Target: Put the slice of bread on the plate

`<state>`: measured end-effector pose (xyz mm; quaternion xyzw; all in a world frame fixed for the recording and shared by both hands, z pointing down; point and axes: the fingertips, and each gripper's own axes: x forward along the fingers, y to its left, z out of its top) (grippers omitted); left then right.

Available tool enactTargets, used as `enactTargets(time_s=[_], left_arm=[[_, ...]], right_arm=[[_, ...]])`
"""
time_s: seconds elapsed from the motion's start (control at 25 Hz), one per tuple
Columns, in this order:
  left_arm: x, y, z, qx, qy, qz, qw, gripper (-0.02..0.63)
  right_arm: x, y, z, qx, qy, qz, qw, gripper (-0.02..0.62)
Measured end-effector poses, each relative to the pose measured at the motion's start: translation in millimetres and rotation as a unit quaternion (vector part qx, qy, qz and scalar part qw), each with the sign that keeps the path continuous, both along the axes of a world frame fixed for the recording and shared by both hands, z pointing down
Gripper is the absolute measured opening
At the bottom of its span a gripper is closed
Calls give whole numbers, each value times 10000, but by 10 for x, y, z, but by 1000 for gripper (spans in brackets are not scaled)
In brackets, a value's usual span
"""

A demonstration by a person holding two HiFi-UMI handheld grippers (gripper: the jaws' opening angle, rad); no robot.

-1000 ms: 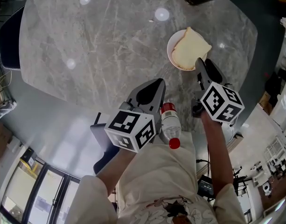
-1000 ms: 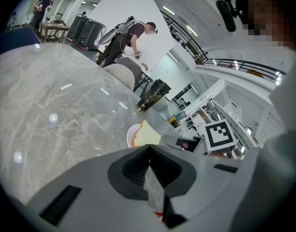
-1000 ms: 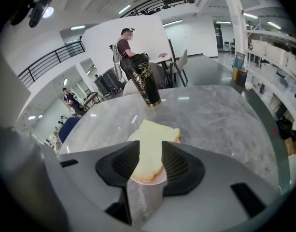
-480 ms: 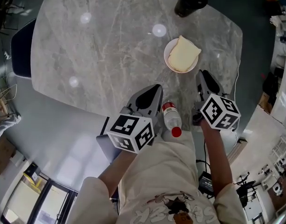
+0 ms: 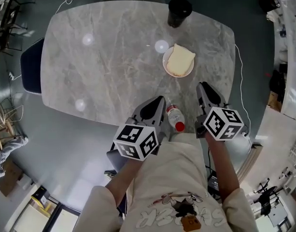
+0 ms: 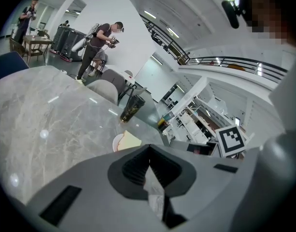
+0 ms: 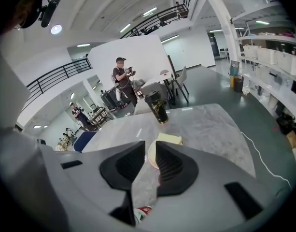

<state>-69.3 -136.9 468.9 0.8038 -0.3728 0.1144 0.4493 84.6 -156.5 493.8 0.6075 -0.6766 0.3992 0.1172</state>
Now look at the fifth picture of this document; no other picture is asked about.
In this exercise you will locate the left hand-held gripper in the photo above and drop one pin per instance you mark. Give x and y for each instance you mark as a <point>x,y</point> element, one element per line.
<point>135,141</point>

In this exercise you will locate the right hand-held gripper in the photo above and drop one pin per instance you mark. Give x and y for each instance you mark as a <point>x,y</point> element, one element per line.
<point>222,123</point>

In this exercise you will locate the pale yellow bread slice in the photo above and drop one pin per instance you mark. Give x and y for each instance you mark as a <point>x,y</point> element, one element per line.
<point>179,62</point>

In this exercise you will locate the white round plate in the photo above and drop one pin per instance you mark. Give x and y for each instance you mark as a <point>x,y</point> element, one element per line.
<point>164,63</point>

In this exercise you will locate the person's left forearm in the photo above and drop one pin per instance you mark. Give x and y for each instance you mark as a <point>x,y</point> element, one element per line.
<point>123,180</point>

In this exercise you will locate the person's right forearm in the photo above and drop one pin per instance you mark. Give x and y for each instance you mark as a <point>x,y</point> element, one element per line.
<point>222,168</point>

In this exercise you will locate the clear bottle red cap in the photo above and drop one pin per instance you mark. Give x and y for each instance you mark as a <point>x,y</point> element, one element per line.
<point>174,116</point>

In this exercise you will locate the white power strip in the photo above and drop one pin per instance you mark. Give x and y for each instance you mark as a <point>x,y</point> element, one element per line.
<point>11,76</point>
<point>246,136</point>

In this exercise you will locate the person's cream printed shirt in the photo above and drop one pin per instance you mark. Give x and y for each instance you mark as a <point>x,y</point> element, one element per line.
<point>167,168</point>

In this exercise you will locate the black bag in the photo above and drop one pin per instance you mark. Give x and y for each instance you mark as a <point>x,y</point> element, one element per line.
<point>277,83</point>

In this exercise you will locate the person's shoe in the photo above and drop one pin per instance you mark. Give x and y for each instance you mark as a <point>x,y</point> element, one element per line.
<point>110,174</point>

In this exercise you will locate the black electronic box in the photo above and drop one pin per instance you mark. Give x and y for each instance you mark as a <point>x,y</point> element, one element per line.
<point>213,184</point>

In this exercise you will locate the black tumbler cup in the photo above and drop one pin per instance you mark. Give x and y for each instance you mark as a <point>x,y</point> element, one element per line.
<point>178,13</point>

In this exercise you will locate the white shelving unit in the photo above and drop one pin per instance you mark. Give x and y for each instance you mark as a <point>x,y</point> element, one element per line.
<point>292,57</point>

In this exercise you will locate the black yellow bin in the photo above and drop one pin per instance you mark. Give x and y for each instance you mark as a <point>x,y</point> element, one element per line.
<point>268,4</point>

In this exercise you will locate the black office chair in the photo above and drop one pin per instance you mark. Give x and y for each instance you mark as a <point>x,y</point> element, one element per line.
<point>266,197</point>

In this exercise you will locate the blue chair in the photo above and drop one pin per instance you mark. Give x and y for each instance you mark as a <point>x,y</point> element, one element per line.
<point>32,66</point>

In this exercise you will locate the black yellow box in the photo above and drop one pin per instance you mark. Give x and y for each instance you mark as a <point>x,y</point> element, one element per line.
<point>40,198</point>

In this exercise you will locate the light wooden chair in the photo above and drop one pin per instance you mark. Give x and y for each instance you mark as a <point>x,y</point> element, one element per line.
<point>5,122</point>

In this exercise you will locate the grey clothing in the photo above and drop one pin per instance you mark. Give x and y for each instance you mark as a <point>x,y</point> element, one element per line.
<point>7,156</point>

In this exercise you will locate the flat cardboard box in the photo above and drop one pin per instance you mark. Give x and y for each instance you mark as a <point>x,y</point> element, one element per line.
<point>9,178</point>

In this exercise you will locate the dark wooden chair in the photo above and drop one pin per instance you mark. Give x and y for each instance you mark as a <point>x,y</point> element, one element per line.
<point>5,25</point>

